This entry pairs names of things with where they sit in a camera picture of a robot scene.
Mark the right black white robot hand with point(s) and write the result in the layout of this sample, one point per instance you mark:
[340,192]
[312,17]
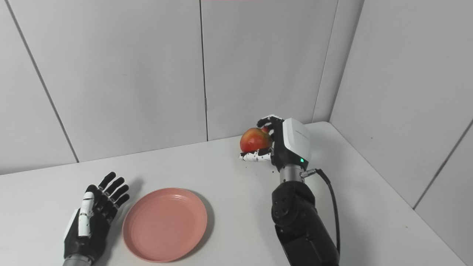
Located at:
[292,144]

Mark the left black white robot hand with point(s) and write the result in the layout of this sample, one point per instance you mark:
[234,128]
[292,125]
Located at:
[92,221]

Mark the red yellow pomegranate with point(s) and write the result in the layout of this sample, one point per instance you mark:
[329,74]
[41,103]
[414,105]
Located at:
[255,139]

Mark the pink round plate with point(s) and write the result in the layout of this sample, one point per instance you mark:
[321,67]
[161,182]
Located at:
[164,224]

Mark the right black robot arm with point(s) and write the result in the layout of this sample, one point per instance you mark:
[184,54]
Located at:
[299,221]

